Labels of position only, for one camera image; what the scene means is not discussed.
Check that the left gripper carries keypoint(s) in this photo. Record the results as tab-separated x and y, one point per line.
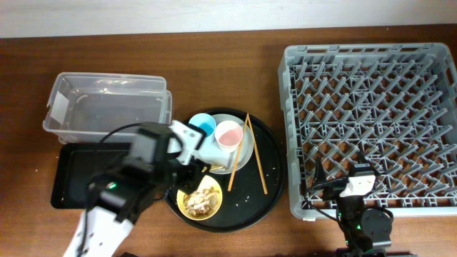
191	155

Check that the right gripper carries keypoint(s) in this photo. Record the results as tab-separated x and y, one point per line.
334	187

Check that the rice and peanut shell scraps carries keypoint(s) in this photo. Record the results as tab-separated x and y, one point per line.
201	203

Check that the yellow bowl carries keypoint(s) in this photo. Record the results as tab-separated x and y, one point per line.
206	182

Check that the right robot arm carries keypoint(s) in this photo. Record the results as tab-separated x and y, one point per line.
366	229

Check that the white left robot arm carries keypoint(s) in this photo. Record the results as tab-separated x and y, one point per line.
161	157

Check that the grey dishwasher rack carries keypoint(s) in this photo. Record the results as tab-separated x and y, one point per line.
394	103

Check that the blue cup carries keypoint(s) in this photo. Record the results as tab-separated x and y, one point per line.
205	122

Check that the pink cup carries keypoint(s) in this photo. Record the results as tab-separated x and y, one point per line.
228	135

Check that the pale grey plate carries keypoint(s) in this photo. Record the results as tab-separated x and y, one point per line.
244	150

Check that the round black serving tray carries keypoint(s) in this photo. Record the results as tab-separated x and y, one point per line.
246	203

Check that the clear plastic bin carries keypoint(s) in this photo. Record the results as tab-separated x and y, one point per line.
84	107

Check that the black rectangular tray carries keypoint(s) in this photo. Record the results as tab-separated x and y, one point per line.
78	162

